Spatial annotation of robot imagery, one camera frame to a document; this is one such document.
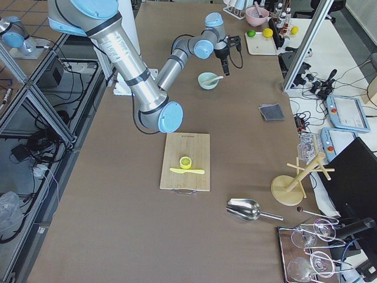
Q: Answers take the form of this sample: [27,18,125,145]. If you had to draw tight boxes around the yellow plastic knife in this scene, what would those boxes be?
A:
[169,167,205,175]

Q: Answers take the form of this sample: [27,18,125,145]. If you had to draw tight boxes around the wine glass tray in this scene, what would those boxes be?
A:
[277,218,353,282]

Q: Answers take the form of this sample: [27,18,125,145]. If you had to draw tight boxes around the green lime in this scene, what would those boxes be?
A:
[247,29,256,37]

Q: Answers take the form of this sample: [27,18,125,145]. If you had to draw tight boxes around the blue teach pendant near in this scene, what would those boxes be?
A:
[320,127,358,162]

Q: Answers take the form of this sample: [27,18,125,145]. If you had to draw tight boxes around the black monitor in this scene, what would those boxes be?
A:
[320,137,376,220]

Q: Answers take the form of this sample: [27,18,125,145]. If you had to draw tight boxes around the blue teach pendant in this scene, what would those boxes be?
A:
[326,94,371,133]
[320,127,358,162]

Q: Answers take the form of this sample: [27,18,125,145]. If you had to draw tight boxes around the wooden mug tree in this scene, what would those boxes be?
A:
[270,135,336,206]

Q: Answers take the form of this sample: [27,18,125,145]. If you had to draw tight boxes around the white ceramic spoon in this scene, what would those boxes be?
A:
[203,76,224,85]

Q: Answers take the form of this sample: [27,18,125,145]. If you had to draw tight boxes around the blue teach pendant far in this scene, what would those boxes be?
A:
[326,94,371,133]

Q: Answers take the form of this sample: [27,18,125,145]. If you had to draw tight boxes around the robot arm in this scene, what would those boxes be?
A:
[48,1,230,133]

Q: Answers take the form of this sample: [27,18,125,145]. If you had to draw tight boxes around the lemon half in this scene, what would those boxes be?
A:
[179,156,192,170]

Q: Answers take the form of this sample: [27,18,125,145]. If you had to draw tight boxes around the metal muddler in bowl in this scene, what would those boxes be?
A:
[254,1,263,18]

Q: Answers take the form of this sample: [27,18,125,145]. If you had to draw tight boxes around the aluminium frame post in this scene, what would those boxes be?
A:
[282,0,333,92]

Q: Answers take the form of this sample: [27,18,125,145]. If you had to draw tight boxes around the bamboo cutting board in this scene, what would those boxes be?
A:
[160,133,210,192]

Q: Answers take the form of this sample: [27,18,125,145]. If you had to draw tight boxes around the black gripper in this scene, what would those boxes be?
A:
[214,35,242,76]

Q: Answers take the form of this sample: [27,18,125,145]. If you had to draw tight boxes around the beige rabbit tray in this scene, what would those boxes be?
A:
[244,32,277,55]

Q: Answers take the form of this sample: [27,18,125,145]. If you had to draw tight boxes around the pink bowl with ice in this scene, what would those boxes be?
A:
[245,6,269,27]

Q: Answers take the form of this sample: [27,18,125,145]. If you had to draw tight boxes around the metal scoop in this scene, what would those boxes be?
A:
[226,198,284,221]

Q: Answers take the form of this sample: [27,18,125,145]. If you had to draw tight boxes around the grey folded cloth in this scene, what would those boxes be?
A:
[259,104,285,121]

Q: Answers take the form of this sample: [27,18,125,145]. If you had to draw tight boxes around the light green bowl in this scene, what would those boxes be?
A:
[197,72,219,90]

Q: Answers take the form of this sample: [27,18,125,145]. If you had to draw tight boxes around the copper wire bottle rack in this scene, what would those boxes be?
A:
[268,2,299,37]

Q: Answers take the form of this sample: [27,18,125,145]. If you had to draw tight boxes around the whole yellow lemon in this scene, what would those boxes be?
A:
[262,28,273,38]

